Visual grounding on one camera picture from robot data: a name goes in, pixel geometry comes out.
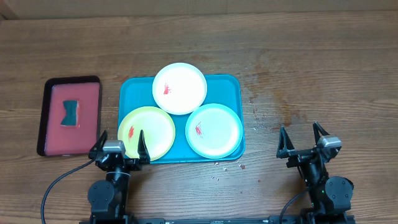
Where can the light blue plate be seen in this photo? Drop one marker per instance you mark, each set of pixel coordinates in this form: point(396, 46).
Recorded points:
point(214, 131)

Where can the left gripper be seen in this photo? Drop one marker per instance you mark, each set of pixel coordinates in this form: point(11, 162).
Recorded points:
point(134, 165)

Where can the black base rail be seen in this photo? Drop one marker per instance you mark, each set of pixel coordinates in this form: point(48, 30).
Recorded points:
point(217, 221)

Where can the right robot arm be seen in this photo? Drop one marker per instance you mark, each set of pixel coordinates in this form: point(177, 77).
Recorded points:
point(330, 196)

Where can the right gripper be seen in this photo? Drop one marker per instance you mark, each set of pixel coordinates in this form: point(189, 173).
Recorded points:
point(287, 150)

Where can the teal plastic serving tray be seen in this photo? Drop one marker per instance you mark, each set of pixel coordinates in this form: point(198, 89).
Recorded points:
point(222, 89)

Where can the black tray with red water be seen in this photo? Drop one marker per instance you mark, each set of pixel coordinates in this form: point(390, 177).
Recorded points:
point(55, 139)

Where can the yellow-green plate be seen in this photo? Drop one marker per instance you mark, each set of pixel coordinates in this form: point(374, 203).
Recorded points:
point(157, 126)

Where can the white plate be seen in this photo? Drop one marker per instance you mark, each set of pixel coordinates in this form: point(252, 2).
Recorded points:
point(179, 88)

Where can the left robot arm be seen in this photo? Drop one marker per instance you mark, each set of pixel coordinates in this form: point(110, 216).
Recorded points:
point(108, 197)

